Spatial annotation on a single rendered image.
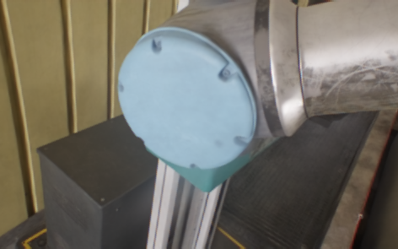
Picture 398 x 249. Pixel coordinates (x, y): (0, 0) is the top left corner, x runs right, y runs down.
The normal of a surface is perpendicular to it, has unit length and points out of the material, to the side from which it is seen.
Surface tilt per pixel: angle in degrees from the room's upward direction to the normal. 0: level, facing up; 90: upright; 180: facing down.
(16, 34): 90
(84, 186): 0
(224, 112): 92
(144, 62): 92
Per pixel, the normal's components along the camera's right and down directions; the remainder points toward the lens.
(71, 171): 0.17, -0.82
